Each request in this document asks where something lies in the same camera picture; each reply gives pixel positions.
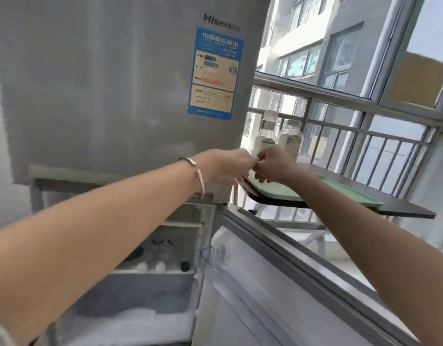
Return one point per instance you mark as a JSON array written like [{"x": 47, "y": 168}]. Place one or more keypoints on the person's left forearm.
[{"x": 81, "y": 248}]

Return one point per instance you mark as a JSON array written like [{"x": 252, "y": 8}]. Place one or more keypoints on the brown cardboard sheet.
[{"x": 416, "y": 82}]

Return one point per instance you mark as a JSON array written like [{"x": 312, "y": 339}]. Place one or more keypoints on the person's left hand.
[{"x": 228, "y": 165}]

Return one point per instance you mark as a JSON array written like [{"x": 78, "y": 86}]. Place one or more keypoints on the person's right hand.
[{"x": 277, "y": 163}]

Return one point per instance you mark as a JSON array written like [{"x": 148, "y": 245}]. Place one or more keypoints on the clear water bottle green cap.
[
  {"x": 290, "y": 140},
  {"x": 185, "y": 266}
]

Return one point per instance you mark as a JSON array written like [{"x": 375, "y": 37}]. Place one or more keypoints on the blue label sticker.
[{"x": 214, "y": 75}]

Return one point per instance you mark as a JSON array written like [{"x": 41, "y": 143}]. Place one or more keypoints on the green tray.
[{"x": 351, "y": 198}]

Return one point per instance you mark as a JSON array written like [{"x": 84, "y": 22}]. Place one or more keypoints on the metal balcony railing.
[{"x": 315, "y": 94}]

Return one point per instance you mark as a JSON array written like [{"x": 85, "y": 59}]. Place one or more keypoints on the white balcony window frame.
[{"x": 393, "y": 50}]

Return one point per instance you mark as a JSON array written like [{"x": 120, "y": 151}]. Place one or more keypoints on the grey refrigerator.
[{"x": 99, "y": 86}]

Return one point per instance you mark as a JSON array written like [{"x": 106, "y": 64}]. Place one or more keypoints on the clear bottle green-white label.
[{"x": 266, "y": 135}]

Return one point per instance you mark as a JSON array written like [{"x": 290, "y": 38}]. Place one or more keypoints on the person's right forearm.
[{"x": 369, "y": 255}]

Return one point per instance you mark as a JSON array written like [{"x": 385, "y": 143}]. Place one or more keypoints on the dark brown folding table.
[{"x": 405, "y": 208}]

